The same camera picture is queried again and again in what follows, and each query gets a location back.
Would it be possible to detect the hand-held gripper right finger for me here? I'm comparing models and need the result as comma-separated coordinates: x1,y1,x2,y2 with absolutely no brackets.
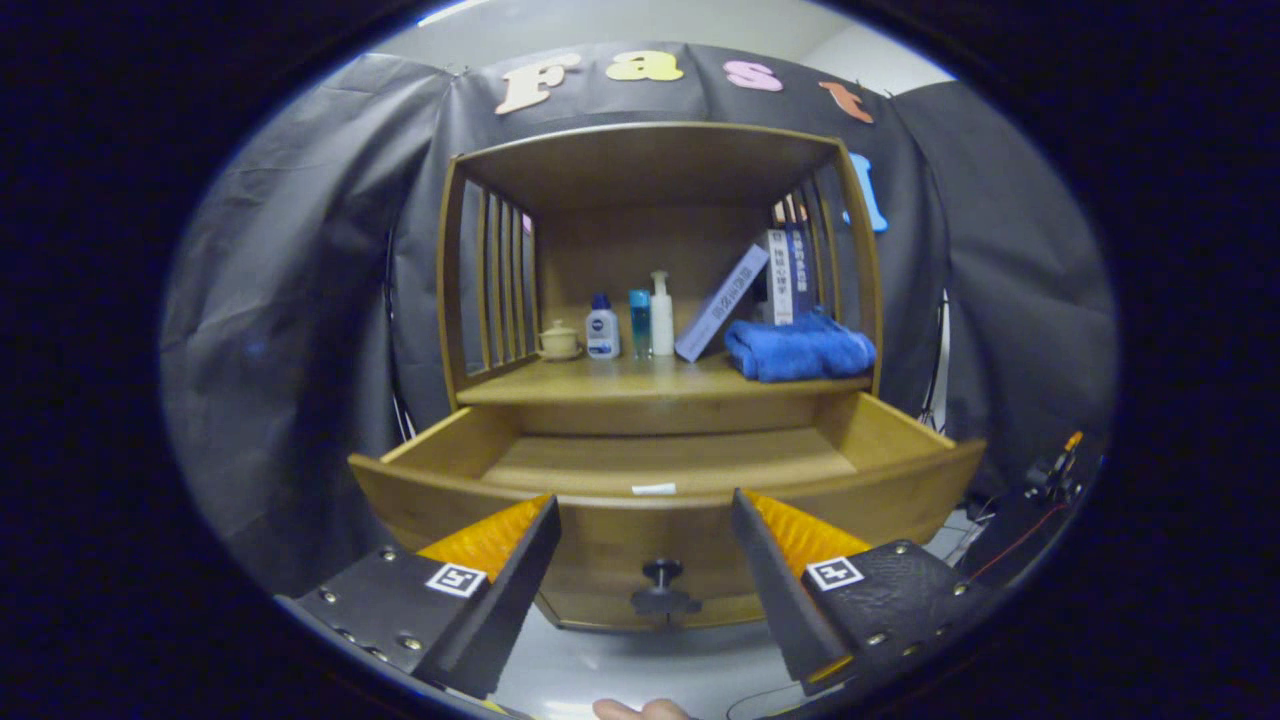
729,488,991,697

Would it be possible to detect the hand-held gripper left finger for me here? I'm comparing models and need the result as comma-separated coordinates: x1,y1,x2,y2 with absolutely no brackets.
275,493,563,701

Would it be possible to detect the wooden drawer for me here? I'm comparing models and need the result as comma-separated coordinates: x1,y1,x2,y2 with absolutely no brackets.
347,390,988,629

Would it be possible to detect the wooden countertop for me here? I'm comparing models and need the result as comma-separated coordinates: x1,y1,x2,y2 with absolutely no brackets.
455,352,874,406

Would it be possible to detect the wooden cabinet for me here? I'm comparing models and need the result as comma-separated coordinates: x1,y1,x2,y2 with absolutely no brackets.
437,122,886,633

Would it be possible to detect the blue folded towel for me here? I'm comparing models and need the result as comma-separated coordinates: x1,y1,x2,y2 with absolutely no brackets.
724,310,878,384

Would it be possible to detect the beige lidded teacup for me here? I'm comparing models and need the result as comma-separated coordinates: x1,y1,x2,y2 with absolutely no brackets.
536,319,583,362

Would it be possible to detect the white lotion bottle blue cap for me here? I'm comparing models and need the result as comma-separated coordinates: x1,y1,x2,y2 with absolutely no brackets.
585,292,621,361

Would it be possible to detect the white pump bottle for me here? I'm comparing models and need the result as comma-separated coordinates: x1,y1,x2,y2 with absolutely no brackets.
650,270,676,357

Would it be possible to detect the lavender book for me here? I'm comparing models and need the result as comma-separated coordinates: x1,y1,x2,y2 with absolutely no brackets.
675,243,771,363

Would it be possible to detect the black device orange tip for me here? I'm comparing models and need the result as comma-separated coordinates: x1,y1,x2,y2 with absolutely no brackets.
1025,430,1086,501

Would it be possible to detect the white spine book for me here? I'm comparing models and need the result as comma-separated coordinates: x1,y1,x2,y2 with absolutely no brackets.
766,228,796,326

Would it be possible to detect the dark blue book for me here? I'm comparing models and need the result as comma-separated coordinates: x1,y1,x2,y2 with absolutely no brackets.
785,222,813,319

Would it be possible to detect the black backdrop cloth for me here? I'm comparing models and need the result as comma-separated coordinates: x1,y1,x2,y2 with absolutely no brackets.
160,42,1119,601

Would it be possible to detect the red cable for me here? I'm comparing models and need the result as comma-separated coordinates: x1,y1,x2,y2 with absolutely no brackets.
963,503,1068,583

